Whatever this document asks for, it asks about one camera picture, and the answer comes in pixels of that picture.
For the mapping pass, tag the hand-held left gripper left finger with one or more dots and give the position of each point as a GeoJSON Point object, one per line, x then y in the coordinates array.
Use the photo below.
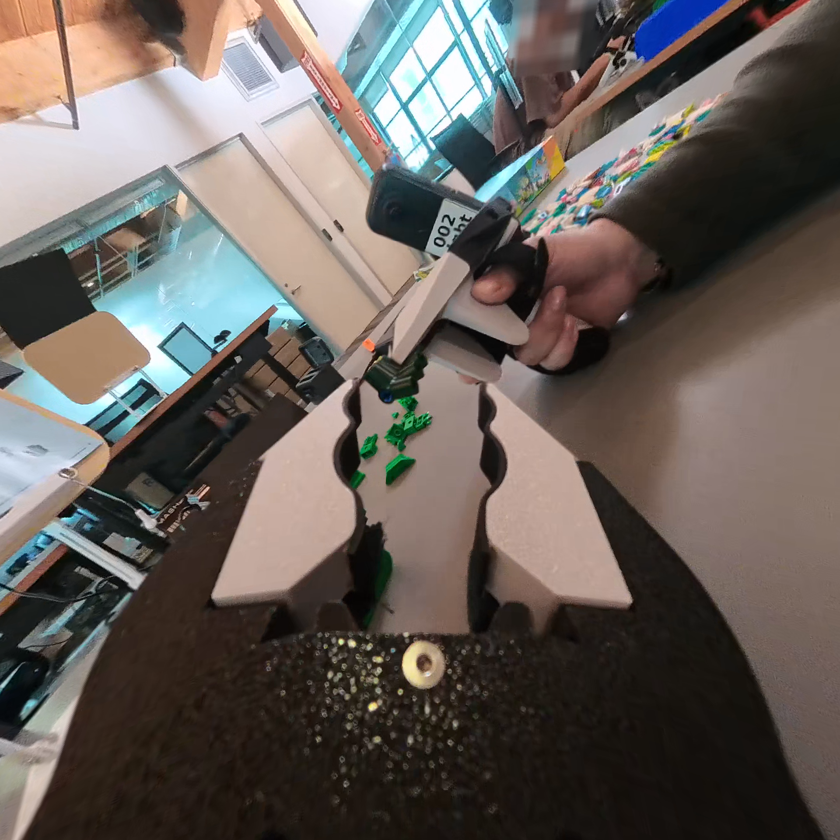
{"type": "Point", "coordinates": [289, 525]}

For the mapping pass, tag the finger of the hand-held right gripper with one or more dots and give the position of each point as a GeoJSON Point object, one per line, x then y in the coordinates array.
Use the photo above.
{"type": "Point", "coordinates": [430, 308]}
{"type": "Point", "coordinates": [405, 307]}

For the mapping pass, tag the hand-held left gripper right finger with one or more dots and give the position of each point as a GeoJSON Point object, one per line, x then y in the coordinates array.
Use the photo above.
{"type": "Point", "coordinates": [558, 525]}

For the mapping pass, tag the dark green brick assembly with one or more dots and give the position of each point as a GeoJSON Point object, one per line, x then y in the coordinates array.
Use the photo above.
{"type": "Point", "coordinates": [394, 374]}

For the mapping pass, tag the wooden book stand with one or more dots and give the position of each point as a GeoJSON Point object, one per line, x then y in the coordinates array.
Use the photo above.
{"type": "Point", "coordinates": [85, 358]}
{"type": "Point", "coordinates": [98, 453]}

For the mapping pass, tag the instruction booklet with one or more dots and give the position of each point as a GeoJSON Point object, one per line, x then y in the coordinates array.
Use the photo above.
{"type": "Point", "coordinates": [33, 453]}

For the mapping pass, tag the person's right forearm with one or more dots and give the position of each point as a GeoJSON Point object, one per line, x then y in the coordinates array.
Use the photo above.
{"type": "Point", "coordinates": [754, 144]}

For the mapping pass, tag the wooden office desk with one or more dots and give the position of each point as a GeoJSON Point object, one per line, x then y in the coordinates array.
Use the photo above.
{"type": "Point", "coordinates": [197, 374]}

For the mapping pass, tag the wood-edged office desk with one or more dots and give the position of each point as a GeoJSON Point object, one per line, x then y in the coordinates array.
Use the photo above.
{"type": "Point", "coordinates": [656, 65]}

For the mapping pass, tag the person's right hand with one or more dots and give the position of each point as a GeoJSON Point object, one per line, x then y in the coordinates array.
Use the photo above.
{"type": "Point", "coordinates": [590, 275]}

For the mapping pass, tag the colourful brick set box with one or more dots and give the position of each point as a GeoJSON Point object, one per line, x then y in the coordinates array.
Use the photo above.
{"type": "Point", "coordinates": [538, 170]}

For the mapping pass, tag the black office chair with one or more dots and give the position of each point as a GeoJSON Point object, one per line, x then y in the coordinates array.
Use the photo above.
{"type": "Point", "coordinates": [463, 148]}

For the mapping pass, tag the green brick model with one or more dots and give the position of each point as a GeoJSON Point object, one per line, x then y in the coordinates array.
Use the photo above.
{"type": "Point", "coordinates": [377, 577]}

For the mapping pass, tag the pile of pastel bricks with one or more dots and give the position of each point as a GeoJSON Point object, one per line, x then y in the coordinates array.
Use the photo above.
{"type": "Point", "coordinates": [590, 190]}

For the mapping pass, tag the scattered green bricks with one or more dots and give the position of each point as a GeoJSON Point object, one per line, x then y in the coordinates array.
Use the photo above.
{"type": "Point", "coordinates": [399, 467]}

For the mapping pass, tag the stacked cardboard boxes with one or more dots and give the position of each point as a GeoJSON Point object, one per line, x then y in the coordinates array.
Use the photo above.
{"type": "Point", "coordinates": [282, 354]}

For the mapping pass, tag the white door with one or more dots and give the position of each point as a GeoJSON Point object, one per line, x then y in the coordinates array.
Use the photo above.
{"type": "Point", "coordinates": [328, 197]}

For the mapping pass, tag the black computer monitor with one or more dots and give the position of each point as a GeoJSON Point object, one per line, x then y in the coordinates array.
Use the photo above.
{"type": "Point", "coordinates": [187, 348]}

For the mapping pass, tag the wooden pillar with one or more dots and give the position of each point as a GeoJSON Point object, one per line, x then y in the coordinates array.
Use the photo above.
{"type": "Point", "coordinates": [315, 65]}

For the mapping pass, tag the blue storage bin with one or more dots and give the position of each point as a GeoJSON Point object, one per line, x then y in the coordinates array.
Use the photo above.
{"type": "Point", "coordinates": [682, 19]}

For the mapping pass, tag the black square panel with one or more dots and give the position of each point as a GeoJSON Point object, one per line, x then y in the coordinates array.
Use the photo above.
{"type": "Point", "coordinates": [46, 295]}

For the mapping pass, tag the white wall vent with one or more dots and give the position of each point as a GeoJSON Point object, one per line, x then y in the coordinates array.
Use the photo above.
{"type": "Point", "coordinates": [248, 65]}

